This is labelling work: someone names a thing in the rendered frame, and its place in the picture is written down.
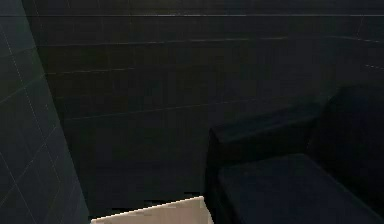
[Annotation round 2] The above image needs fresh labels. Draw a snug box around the dark navy sofa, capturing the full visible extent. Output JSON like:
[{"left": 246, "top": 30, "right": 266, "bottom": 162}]
[{"left": 203, "top": 83, "right": 384, "bottom": 224}]

